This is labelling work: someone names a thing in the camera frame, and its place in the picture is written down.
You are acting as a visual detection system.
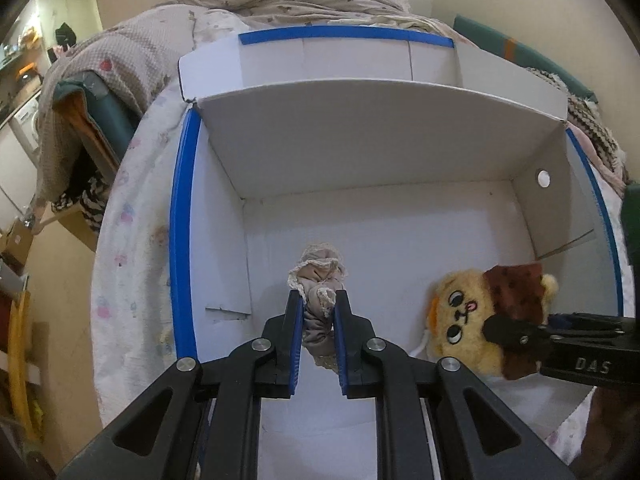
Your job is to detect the white washing machine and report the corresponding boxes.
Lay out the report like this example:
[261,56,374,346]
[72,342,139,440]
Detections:
[9,92,40,165]

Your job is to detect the black white knitted blanket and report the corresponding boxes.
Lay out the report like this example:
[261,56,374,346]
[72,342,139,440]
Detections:
[527,67,629,197]

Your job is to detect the hanging dark clothes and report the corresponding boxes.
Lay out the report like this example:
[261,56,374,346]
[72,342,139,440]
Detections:
[54,23,77,51]

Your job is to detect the cardboard box on floor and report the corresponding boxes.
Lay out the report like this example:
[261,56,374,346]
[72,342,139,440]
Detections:
[0,218,34,270]

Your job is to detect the wooden side table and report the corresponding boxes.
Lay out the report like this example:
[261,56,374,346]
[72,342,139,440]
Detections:
[32,200,98,252]

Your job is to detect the beige lace scrunchie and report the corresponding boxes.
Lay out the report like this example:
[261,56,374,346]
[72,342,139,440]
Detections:
[288,243,347,373]

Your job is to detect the yellow wooden rack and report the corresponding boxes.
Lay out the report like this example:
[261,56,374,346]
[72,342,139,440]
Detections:
[8,289,39,443]

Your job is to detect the white kitchen cabinet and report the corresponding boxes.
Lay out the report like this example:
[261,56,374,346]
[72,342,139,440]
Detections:
[0,125,37,229]

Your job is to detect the white patterned bed quilt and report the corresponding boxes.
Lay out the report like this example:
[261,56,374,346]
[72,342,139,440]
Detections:
[90,6,640,466]

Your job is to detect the black white striped cloth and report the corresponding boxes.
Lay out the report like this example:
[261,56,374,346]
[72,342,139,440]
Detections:
[51,170,111,234]

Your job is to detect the person's right hand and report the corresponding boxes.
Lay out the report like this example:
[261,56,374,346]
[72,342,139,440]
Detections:
[570,388,640,480]

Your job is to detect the blue white cardboard box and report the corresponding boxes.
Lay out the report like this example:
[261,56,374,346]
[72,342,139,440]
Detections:
[168,24,625,480]

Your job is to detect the yellow brown hedgehog plush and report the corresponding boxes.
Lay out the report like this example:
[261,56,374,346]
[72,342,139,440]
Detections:
[425,263,559,380]

